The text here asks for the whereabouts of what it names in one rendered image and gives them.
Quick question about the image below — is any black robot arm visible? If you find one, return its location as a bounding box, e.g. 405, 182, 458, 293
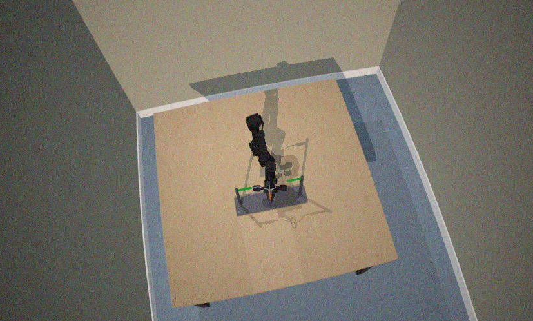
246, 113, 277, 187

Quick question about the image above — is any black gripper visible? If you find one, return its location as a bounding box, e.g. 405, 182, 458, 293
253, 175, 287, 204

